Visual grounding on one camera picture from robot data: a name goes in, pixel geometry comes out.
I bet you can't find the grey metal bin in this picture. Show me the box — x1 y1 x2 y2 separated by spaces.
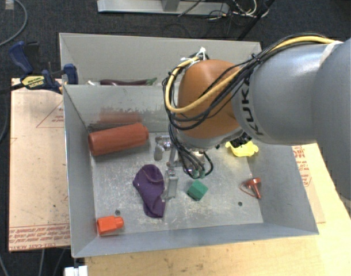
59 32 320 259

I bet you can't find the red-brown funnel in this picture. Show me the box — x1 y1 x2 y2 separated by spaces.
239 177 263 200

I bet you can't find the yellow toy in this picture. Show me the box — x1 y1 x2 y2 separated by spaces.
224 140 260 158

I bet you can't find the purple sock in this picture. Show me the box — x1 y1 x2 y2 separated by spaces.
132 164 167 219

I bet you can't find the brown cardboard board red print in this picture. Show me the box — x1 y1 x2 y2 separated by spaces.
8 78 327 253

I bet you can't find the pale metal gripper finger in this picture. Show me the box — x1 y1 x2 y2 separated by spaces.
162 168 176 203
167 175 180 200

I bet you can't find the orange-red small bottle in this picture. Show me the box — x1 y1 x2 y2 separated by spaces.
96 215 125 236

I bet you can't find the red-brown cylinder bottle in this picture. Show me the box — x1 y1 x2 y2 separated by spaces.
87 122 150 157

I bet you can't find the green house-shaped block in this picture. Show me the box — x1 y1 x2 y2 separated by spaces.
186 179 209 202

